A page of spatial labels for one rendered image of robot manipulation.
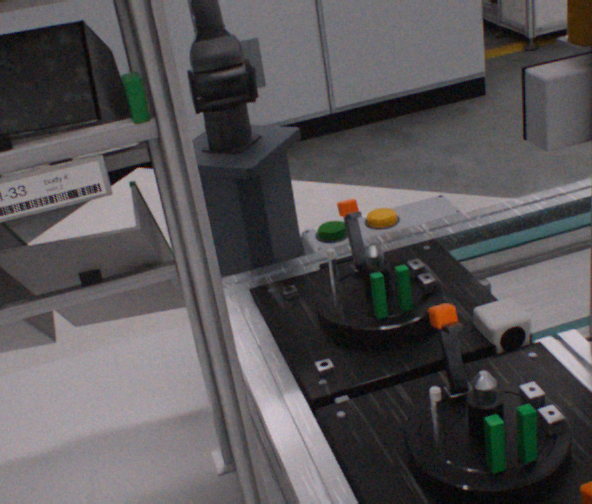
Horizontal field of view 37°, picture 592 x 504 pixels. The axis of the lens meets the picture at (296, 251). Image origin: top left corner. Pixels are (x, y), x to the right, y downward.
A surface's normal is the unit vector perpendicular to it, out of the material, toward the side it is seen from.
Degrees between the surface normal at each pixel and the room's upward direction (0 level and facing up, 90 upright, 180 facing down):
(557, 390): 0
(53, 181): 90
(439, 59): 90
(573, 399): 0
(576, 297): 0
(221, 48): 70
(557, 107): 90
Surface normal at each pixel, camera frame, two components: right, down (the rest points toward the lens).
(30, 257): 0.18, 0.94
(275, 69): 0.30, 0.41
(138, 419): -0.14, -0.87
